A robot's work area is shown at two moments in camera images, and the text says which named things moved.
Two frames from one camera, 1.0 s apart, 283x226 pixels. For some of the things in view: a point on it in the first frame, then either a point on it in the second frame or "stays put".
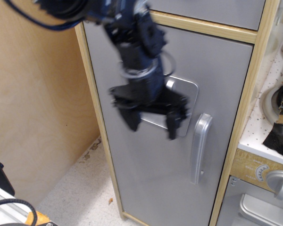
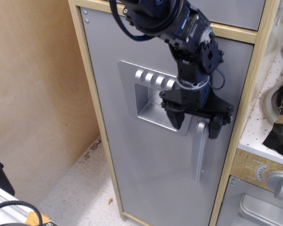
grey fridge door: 179,181 stays put
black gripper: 149,93 → 196,98
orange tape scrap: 41,218 stays put
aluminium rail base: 6,213 stays put
